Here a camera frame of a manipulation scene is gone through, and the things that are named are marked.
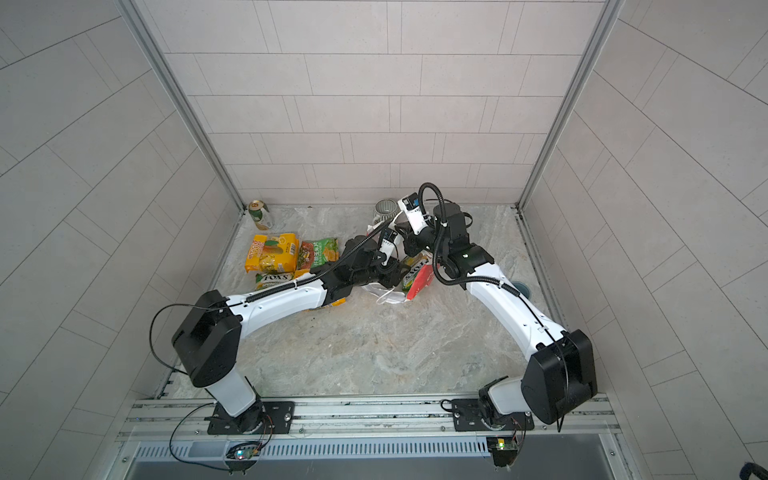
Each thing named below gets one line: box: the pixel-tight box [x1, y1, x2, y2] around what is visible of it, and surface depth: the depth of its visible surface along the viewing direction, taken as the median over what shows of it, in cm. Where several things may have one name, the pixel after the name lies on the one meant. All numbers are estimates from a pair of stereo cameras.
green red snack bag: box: [298, 238, 340, 270], surface depth 101 cm
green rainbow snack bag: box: [255, 272, 295, 291], surface depth 95 cm
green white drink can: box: [248, 199, 273, 231], surface depth 104 cm
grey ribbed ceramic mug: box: [372, 198, 398, 226], surface depth 110 cm
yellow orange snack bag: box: [244, 233, 301, 273], surface depth 96 cm
